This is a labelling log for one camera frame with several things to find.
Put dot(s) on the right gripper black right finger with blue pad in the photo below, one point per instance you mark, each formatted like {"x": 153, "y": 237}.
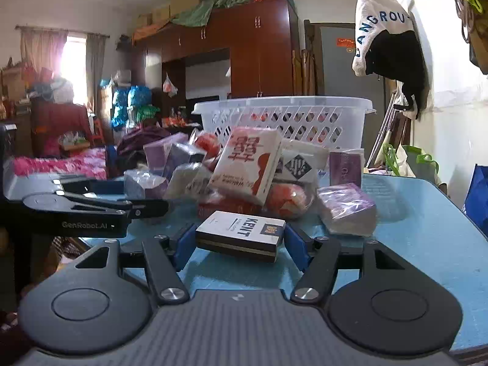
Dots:
{"x": 371, "y": 297}

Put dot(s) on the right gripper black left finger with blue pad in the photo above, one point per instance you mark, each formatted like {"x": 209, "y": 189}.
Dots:
{"x": 108, "y": 295}

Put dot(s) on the black white Kent box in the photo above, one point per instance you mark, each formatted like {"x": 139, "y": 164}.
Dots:
{"x": 241, "y": 235}

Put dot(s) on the purple D3 medicine box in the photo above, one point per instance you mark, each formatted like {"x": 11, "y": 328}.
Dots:
{"x": 346, "y": 166}

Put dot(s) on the pink floral bed cover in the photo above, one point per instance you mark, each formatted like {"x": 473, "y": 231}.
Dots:
{"x": 90, "y": 163}

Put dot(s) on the purple wrapped tissue pack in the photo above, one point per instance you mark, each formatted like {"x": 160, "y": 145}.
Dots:
{"x": 345, "y": 209}

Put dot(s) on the blue shopping bag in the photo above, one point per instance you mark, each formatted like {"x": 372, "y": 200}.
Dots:
{"x": 476, "y": 202}

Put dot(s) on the green white tote bag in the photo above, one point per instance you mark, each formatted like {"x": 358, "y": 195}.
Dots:
{"x": 411, "y": 161}

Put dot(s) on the black white diamond logo box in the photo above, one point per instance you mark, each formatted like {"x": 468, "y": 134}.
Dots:
{"x": 296, "y": 167}

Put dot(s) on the pink tissue pack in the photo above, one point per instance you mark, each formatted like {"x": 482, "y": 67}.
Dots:
{"x": 207, "y": 142}

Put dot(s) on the white plastic laundry basket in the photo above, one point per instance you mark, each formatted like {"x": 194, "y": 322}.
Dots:
{"x": 331, "y": 122}

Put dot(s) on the white red Chinese character box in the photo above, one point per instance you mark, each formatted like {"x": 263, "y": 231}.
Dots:
{"x": 248, "y": 163}

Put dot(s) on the grey door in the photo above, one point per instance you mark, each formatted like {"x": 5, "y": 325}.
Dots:
{"x": 338, "y": 78}

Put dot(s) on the dark red wooden wardrobe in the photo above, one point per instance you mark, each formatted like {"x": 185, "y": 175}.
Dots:
{"x": 261, "y": 40}

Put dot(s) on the brown hanging bag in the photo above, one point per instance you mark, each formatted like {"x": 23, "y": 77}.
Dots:
{"x": 473, "y": 15}

